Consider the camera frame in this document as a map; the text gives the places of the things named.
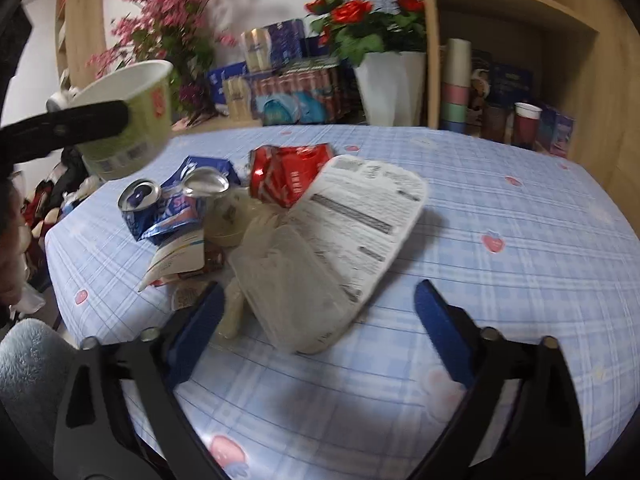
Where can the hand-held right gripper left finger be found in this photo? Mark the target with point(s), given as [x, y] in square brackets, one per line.
[192, 332]

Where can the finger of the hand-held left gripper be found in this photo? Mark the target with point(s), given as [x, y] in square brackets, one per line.
[75, 122]

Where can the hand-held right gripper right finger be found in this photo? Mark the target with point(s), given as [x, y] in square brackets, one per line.
[445, 332]

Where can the green and white paper bowl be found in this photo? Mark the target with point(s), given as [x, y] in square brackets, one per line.
[145, 127]

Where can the clear plastic container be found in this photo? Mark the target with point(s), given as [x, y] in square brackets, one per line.
[295, 285]

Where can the person's left hand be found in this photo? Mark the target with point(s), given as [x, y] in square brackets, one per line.
[10, 250]

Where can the tan labelled packet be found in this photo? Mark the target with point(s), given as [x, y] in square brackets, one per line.
[187, 297]

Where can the white paper packet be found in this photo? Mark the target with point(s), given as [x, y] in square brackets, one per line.
[175, 260]

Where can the dark clothes pile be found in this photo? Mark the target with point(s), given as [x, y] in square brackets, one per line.
[55, 195]

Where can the narrow wooden shelf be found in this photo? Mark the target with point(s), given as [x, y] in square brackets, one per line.
[85, 20]

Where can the white round dish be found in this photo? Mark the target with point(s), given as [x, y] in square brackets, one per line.
[227, 220]

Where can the crushed blue drink can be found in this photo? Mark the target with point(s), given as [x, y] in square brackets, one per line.
[165, 210]

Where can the pink artificial flowers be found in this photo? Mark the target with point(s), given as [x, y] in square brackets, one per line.
[160, 20]

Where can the blue checked tablecloth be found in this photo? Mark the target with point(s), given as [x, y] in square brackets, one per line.
[500, 200]

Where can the white labelled plastic tray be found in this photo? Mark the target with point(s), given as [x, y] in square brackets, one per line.
[360, 210]

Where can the blue and gold flat box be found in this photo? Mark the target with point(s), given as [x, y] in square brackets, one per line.
[225, 87]

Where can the grey fleece cloth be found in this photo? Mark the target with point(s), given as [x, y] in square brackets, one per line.
[30, 375]

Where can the crushed red drink can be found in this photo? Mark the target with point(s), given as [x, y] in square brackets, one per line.
[280, 170]

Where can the gold and blue gift box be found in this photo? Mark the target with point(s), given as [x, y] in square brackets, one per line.
[280, 45]

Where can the copper coloured tin box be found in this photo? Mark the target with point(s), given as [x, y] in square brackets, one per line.
[300, 95]

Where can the small blue box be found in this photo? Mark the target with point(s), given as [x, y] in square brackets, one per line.
[560, 132]

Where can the stack of pastel paper cups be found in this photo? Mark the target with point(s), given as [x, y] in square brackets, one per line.
[456, 85]

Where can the white vase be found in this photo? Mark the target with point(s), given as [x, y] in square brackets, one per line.
[390, 90]

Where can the dark blue box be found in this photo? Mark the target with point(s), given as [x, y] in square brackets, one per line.
[507, 82]

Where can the wooden shelf unit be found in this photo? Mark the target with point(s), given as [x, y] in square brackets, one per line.
[600, 85]

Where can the green leafy plant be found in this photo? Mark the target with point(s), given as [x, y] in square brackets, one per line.
[360, 15]

